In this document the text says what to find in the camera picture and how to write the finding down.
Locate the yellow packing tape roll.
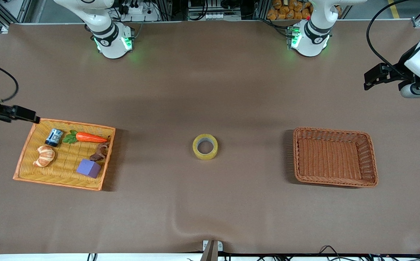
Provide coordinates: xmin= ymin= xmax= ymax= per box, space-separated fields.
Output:
xmin=192 ymin=133 xmax=218 ymax=160

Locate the small blue silver can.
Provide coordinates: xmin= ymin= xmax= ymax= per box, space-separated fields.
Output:
xmin=45 ymin=128 xmax=64 ymax=147

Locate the toy croissant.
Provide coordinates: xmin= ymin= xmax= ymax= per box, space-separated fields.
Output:
xmin=33 ymin=145 xmax=55 ymax=167

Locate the orange toy carrot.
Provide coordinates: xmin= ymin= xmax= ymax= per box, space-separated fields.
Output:
xmin=62 ymin=130 xmax=109 ymax=144

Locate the yellow orange wicker tray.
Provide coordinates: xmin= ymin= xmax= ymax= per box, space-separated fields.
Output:
xmin=13 ymin=118 xmax=116 ymax=191

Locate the purple block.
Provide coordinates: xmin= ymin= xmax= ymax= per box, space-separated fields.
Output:
xmin=76 ymin=158 xmax=102 ymax=178

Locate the brown toy animal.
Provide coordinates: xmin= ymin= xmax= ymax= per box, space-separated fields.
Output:
xmin=89 ymin=142 xmax=110 ymax=162

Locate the brown wicker basket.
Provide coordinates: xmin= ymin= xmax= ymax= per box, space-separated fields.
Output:
xmin=293 ymin=127 xmax=378 ymax=188

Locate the bag of orange buns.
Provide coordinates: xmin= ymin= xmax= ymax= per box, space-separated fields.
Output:
xmin=267 ymin=0 xmax=313 ymax=20

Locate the white power strip with plugs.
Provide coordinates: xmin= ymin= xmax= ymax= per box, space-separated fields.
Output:
xmin=122 ymin=0 xmax=160 ymax=21

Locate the brown table mat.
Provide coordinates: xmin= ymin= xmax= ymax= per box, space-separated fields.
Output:
xmin=0 ymin=20 xmax=420 ymax=254

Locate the white slim power strip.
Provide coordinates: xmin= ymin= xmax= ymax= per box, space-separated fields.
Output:
xmin=205 ymin=13 xmax=241 ymax=21

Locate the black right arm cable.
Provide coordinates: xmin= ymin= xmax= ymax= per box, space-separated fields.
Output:
xmin=0 ymin=61 xmax=19 ymax=104

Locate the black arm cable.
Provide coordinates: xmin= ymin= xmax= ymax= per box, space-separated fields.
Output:
xmin=0 ymin=61 xmax=19 ymax=104
xmin=366 ymin=0 xmax=413 ymax=71

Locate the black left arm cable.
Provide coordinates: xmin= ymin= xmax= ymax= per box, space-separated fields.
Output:
xmin=366 ymin=0 xmax=413 ymax=71

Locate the metal table clamp bracket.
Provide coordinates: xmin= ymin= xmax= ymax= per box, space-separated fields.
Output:
xmin=203 ymin=240 xmax=223 ymax=261

